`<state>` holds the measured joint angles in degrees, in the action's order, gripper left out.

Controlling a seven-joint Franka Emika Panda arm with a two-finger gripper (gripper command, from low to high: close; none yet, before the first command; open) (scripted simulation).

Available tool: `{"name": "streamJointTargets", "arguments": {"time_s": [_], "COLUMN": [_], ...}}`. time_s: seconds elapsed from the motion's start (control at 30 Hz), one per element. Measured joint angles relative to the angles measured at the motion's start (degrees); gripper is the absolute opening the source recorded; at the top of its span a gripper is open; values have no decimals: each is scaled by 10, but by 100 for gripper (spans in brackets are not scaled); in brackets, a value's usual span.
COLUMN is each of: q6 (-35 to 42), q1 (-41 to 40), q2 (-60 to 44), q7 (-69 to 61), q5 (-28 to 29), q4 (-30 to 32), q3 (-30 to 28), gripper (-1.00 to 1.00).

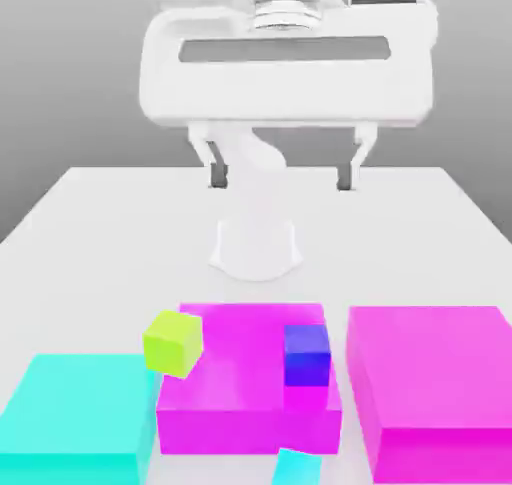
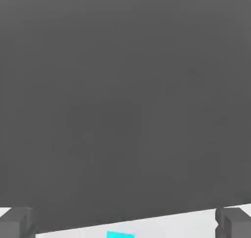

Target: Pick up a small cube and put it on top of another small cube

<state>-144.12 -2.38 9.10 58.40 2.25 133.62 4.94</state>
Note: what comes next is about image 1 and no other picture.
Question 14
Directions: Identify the large cyan box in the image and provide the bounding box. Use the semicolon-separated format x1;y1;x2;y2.
0;353;164;485

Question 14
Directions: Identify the large magenta box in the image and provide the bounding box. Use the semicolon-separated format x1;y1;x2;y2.
345;305;512;485
155;301;344;457

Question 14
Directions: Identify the small yellow-green cube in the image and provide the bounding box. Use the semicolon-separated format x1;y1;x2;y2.
142;309;205;381

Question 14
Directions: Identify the small cyan cube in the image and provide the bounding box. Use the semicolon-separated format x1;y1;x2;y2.
271;447;324;485

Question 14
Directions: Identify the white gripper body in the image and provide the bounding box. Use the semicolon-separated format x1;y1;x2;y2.
138;0;438;129

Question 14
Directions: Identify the small blue cube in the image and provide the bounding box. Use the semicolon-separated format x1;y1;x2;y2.
283;323;333;389

